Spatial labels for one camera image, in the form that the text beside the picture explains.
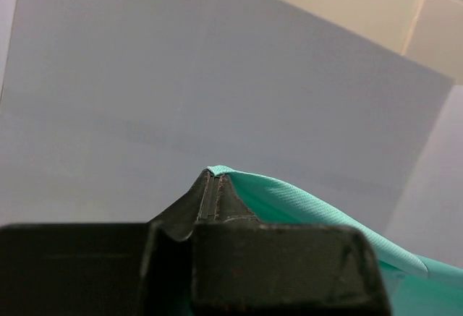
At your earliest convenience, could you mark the green t shirt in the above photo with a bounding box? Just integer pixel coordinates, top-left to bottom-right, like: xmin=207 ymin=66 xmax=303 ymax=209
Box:
xmin=209 ymin=166 xmax=462 ymax=315

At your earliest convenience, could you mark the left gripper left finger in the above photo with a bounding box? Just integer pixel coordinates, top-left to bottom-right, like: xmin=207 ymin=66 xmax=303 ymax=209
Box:
xmin=1 ymin=171 xmax=212 ymax=315

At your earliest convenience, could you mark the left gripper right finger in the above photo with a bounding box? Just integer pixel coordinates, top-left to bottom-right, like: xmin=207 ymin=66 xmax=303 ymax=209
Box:
xmin=190 ymin=176 xmax=391 ymax=315

